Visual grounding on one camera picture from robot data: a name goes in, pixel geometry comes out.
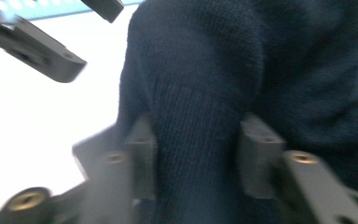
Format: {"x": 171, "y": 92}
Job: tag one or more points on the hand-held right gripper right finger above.
{"x": 258, "y": 161}

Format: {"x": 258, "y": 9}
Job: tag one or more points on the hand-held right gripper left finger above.
{"x": 143, "y": 168}

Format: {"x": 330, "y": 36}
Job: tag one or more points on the light blue plastic basket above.
{"x": 59, "y": 11}

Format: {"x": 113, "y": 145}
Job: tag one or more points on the dark knit vest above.
{"x": 230, "y": 62}

